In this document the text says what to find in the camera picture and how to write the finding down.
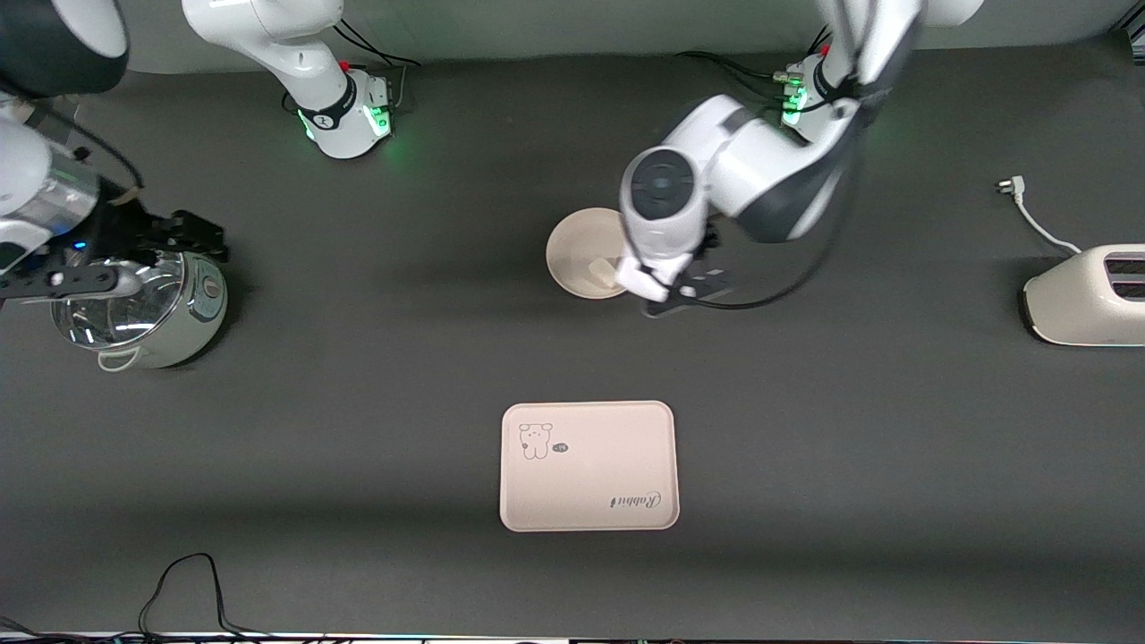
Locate round cream plate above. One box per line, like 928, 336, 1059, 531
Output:
546, 208, 629, 301

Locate black base cables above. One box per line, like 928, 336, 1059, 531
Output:
335, 18, 421, 113
675, 18, 837, 113

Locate glass pot lid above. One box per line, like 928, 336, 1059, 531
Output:
51, 252, 187, 350

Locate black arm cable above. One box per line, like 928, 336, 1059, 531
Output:
689, 27, 922, 312
49, 112, 146, 196

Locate cream toaster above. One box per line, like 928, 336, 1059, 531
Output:
1020, 243, 1145, 348

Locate pale green electric pot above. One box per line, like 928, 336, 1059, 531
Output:
51, 250, 229, 372

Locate cream rectangular rabbit tray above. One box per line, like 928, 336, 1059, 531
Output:
499, 401, 681, 533

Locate black left base cables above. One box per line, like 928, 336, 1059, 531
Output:
675, 18, 837, 113

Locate black right base cables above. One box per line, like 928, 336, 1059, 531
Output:
335, 18, 421, 113

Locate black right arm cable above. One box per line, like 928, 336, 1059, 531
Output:
49, 112, 146, 196

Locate dark grey table cloth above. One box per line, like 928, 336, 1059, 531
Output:
0, 40, 1145, 638

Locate white toaster power cable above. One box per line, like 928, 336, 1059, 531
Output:
996, 176, 1083, 256

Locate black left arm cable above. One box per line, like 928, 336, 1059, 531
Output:
689, 27, 922, 312

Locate thin black floor cable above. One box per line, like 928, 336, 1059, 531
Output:
139, 553, 269, 638

